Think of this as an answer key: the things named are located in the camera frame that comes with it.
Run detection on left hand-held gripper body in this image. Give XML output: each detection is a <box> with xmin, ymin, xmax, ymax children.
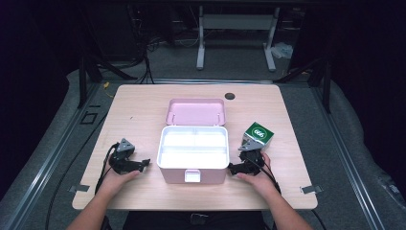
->
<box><xmin>108</xmin><ymin>137</ymin><xmax>144</xmax><ymax>175</ymax></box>

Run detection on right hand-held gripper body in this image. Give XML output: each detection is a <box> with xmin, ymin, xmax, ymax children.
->
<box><xmin>236</xmin><ymin>138</ymin><xmax>266</xmax><ymax>176</ymax></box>

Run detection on green carton box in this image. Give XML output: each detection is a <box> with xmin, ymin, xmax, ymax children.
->
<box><xmin>241</xmin><ymin>121</ymin><xmax>275</xmax><ymax>151</ymax></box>

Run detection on white divided tray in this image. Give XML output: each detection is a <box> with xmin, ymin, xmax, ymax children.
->
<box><xmin>156</xmin><ymin>125</ymin><xmax>230</xmax><ymax>170</ymax></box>

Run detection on pink storage box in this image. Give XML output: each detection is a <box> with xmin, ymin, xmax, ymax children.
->
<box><xmin>156</xmin><ymin>98</ymin><xmax>231</xmax><ymax>185</ymax></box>

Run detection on person's left hand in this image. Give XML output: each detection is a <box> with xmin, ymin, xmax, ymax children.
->
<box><xmin>95</xmin><ymin>170</ymin><xmax>142</xmax><ymax>199</ymax></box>

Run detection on person's right hand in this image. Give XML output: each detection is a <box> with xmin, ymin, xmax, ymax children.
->
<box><xmin>237</xmin><ymin>151</ymin><xmax>282</xmax><ymax>199</ymax></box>

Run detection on person's dark clothing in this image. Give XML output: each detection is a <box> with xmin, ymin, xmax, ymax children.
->
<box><xmin>122</xmin><ymin>210</ymin><xmax>268</xmax><ymax>230</ymax></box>

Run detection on grey tape strip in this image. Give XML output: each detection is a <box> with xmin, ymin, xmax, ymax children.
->
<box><xmin>300</xmin><ymin>184</ymin><xmax>324</xmax><ymax>196</ymax></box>

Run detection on black metal stand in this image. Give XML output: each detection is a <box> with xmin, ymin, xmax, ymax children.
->
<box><xmin>77</xmin><ymin>55</ymin><xmax>139</xmax><ymax>110</ymax></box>
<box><xmin>273</xmin><ymin>57</ymin><xmax>332</xmax><ymax>113</ymax></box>

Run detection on clear plastic bag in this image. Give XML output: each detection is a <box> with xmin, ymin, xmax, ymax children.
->
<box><xmin>270</xmin><ymin>41</ymin><xmax>294</xmax><ymax>59</ymax></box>

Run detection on left hand-held gripper cable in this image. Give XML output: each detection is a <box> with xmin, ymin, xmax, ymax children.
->
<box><xmin>44</xmin><ymin>143</ymin><xmax>120</xmax><ymax>230</ymax></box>

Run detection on hand-held gripper cable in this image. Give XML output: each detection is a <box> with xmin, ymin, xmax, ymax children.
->
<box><xmin>44</xmin><ymin>143</ymin><xmax>120</xmax><ymax>230</ymax></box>
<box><xmin>247</xmin><ymin>156</ymin><xmax>327</xmax><ymax>230</ymax></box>

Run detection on right hand-held gripper cable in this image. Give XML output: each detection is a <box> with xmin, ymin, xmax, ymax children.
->
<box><xmin>247</xmin><ymin>156</ymin><xmax>327</xmax><ymax>230</ymax></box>

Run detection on yellow cable plug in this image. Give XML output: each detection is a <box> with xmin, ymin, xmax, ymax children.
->
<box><xmin>101</xmin><ymin>81</ymin><xmax>115</xmax><ymax>99</ymax></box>

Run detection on black floor cable bundle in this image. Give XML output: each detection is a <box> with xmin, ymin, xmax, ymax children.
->
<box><xmin>95</xmin><ymin>36</ymin><xmax>167</xmax><ymax>85</ymax></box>

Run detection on white metal desk frame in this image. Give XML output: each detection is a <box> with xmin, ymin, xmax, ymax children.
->
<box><xmin>195</xmin><ymin>5</ymin><xmax>281</xmax><ymax>72</ymax></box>

